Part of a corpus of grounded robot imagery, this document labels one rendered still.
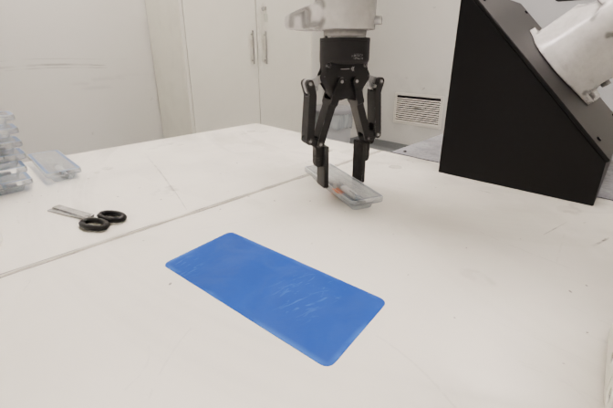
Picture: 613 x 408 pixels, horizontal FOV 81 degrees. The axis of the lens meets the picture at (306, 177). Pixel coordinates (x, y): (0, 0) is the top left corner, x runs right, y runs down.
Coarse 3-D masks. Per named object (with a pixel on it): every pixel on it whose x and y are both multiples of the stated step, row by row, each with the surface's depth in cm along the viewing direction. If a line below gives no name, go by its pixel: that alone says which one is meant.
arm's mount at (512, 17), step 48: (480, 0) 60; (480, 48) 61; (528, 48) 62; (480, 96) 63; (528, 96) 58; (576, 96) 64; (480, 144) 65; (528, 144) 60; (576, 144) 55; (576, 192) 57
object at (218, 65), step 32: (160, 0) 196; (192, 0) 188; (224, 0) 201; (256, 0) 215; (288, 0) 232; (160, 32) 205; (192, 32) 192; (224, 32) 205; (256, 32) 221; (288, 32) 238; (160, 64) 214; (192, 64) 196; (224, 64) 210; (256, 64) 226; (288, 64) 245; (160, 96) 225; (192, 96) 201; (224, 96) 215; (256, 96) 232; (288, 96) 251; (192, 128) 205; (224, 128) 220; (288, 128) 259
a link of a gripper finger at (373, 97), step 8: (376, 80) 57; (376, 88) 57; (368, 96) 59; (376, 96) 57; (368, 104) 59; (376, 104) 58; (368, 112) 60; (376, 112) 58; (368, 120) 60; (376, 120) 59; (376, 128) 59; (376, 136) 59
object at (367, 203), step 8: (312, 176) 64; (352, 176) 62; (328, 184) 64; (336, 192) 56; (344, 200) 54; (360, 200) 52; (368, 200) 53; (376, 200) 53; (352, 208) 54; (360, 208) 54
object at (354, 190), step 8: (312, 168) 67; (328, 168) 67; (336, 168) 67; (328, 176) 62; (336, 176) 62; (344, 176) 62; (336, 184) 58; (344, 184) 58; (352, 184) 58; (360, 184) 58; (344, 192) 55; (352, 192) 55; (360, 192) 55; (368, 192) 55; (376, 192) 55; (352, 200) 52
